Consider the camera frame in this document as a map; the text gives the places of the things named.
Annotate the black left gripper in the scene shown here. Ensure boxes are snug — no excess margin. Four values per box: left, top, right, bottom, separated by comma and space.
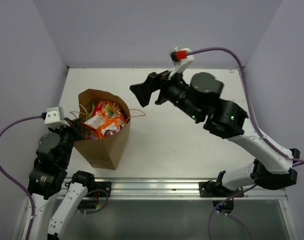
48, 116, 86, 167

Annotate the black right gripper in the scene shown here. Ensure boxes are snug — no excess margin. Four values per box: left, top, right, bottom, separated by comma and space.
127, 63, 198, 121

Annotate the purple candy packet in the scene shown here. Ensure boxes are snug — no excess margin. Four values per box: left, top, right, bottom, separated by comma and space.
85, 132, 98, 140

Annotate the green small snack packet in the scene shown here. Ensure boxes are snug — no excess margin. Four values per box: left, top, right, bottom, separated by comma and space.
87, 102, 96, 119

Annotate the orange white snack packet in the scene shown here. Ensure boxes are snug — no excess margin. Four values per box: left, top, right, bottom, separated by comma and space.
83, 114, 126, 139

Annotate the brown paper bag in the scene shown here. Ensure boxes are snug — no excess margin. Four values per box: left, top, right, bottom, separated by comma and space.
74, 88, 135, 170

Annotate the red snack packet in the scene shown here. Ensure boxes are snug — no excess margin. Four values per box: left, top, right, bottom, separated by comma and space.
92, 100, 122, 119

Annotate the pink small snack packet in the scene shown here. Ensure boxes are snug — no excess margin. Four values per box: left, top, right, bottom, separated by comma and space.
101, 128, 119, 138

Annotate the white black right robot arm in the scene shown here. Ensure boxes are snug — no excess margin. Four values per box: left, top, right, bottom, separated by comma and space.
155, 71, 298, 197

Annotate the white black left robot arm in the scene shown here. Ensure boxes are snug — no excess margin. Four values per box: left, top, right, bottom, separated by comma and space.
21, 89, 133, 240

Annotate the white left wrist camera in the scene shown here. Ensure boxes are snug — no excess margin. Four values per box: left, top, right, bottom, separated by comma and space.
44, 106, 70, 129

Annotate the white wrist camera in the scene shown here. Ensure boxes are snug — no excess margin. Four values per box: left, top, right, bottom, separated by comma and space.
44, 106, 70, 129
168, 45, 194, 79

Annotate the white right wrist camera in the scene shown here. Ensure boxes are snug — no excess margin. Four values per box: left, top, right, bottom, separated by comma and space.
168, 45, 194, 79

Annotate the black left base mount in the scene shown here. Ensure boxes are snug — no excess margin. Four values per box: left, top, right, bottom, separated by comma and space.
77, 181, 112, 214

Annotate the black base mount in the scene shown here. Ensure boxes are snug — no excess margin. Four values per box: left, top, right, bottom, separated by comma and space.
77, 181, 112, 214
198, 180, 244, 214

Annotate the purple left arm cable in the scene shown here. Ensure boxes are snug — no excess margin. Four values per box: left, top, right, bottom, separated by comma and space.
0, 115, 44, 237

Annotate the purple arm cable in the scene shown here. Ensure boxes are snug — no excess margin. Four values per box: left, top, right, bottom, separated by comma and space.
0, 115, 44, 237
186, 46, 304, 240

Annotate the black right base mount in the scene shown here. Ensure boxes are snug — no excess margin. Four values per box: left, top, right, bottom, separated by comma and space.
198, 180, 244, 214

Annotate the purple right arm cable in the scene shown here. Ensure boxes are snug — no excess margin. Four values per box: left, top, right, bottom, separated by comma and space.
186, 46, 304, 240

